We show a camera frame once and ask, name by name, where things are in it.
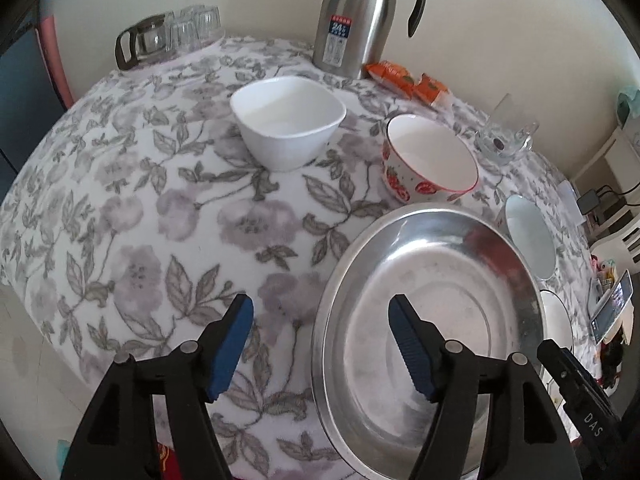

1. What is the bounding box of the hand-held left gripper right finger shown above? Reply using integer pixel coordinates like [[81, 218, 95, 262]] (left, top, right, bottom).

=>
[[388, 294, 583, 480]]

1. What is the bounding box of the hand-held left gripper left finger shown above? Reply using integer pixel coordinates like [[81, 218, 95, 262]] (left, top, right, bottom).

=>
[[60, 292, 255, 480]]

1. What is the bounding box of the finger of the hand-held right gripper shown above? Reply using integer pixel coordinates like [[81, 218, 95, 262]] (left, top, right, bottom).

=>
[[537, 339, 621, 480]]

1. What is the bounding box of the white plate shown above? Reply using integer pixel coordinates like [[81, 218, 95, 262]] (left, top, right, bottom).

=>
[[504, 194, 557, 281], [540, 290, 574, 361]]

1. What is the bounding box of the stainless steel basin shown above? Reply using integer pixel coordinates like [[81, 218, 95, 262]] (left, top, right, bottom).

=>
[[311, 204, 546, 480]]

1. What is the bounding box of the strawberry print bowl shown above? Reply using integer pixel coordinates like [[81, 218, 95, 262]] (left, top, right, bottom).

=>
[[381, 114, 479, 205]]

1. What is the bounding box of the white square bowl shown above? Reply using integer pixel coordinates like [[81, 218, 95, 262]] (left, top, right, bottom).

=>
[[230, 76, 347, 172]]

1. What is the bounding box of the smartphone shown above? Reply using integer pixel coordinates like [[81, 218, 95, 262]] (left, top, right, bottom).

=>
[[590, 269, 634, 343]]

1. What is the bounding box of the red cloth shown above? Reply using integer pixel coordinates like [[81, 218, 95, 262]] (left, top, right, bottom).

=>
[[154, 442, 178, 480]]

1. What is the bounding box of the white lattice rack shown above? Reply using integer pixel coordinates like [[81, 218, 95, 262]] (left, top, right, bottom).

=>
[[590, 210, 640, 266]]

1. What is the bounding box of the floral tablecloth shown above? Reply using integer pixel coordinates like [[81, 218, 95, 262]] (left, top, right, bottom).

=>
[[0, 35, 601, 480]]

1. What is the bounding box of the small white device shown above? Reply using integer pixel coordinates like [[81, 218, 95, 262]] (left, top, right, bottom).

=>
[[557, 180, 586, 226]]

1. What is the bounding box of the black power adapter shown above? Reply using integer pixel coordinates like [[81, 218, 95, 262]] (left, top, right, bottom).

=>
[[577, 187, 608, 213]]

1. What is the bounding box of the clear glass cup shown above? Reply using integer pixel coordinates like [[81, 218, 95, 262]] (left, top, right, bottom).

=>
[[475, 92, 541, 161]]

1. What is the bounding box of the white bedside shelf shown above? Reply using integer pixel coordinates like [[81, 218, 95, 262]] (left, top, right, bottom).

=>
[[570, 125, 640, 221]]

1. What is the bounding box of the orange snack packet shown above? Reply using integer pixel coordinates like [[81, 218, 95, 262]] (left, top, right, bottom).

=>
[[365, 60, 418, 98], [415, 74, 451, 108]]

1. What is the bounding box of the teal cloth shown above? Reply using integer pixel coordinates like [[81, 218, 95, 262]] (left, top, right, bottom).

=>
[[617, 87, 640, 126]]

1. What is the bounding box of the stainless steel thermos jug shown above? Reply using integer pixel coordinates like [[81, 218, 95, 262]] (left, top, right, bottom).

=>
[[312, 0, 427, 80]]

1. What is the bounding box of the glass pitcher with black handle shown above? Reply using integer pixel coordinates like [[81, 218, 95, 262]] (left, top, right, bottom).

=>
[[116, 14, 173, 71]]

